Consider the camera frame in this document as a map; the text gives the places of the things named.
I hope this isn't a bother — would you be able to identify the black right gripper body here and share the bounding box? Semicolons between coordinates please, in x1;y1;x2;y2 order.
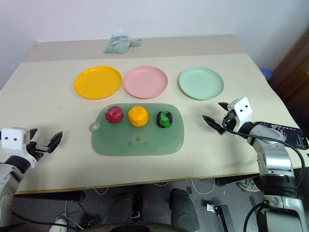
222;109;239;133

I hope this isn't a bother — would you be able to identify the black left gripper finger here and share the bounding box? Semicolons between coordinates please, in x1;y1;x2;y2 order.
35;131;64;154
26;128;39;143

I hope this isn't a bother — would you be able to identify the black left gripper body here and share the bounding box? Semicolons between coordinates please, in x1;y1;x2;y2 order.
25;142;45;162

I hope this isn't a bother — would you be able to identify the light green plate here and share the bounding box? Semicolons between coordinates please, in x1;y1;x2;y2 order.
179;67;225;101

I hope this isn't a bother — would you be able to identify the green ball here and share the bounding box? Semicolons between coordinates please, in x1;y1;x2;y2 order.
156;111;174;129

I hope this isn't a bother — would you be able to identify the red ball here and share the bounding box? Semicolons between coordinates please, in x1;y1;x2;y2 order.
104;105;124;124

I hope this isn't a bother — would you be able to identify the yellow plate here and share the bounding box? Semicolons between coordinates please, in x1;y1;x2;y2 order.
73;65;122;100

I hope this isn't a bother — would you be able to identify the orange ball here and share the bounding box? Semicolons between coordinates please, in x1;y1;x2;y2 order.
127;105;149;128

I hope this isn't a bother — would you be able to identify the pink plate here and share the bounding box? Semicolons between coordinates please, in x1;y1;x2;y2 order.
123;66;169;99

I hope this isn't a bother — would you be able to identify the blue plastic container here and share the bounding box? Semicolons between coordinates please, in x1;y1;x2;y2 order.
261;67;274;80

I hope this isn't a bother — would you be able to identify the black smartphone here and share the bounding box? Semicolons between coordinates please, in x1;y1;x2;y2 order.
255;121;309;150

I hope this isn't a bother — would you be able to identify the grey sneaker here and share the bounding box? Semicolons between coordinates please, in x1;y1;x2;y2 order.
237;178;261;193

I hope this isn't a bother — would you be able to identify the brown wooden cabinet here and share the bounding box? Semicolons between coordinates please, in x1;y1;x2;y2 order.
272;30;309;128

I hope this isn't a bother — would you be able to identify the translucent green cutting mat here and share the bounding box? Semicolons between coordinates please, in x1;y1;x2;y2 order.
89;103;185;157

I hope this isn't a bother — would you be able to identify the white rounded object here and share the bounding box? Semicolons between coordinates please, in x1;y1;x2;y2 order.
53;216;70;232

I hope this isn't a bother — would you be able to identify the dark rounded shape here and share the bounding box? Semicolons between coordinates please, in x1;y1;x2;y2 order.
100;190;143;226
169;188;200;232

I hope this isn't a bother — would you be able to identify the green fabric pouch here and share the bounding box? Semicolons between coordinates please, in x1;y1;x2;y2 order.
103;34;131;54

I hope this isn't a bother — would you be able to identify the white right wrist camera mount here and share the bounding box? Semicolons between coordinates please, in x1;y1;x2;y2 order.
226;97;254;133

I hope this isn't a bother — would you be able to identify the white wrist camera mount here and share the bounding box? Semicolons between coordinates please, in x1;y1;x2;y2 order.
226;97;254;133
0;127;37;169

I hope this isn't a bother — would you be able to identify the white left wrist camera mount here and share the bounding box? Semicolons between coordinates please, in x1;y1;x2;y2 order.
0;127;37;169

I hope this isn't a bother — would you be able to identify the black table frame bar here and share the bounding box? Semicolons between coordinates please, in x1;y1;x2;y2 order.
14;190;86;203

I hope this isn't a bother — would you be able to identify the white floor cable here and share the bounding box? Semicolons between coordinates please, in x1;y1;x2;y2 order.
185;179;216;195

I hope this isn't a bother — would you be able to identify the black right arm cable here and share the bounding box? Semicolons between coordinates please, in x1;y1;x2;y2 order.
222;117;306;192

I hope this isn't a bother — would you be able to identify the black floor cable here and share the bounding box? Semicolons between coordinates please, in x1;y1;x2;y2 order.
11;209;85;231

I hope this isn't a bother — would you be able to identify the black metal bracket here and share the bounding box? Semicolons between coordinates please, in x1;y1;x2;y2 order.
206;203;237;232

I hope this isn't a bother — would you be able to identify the black robot body cable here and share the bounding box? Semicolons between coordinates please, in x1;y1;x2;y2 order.
243;200;267;232

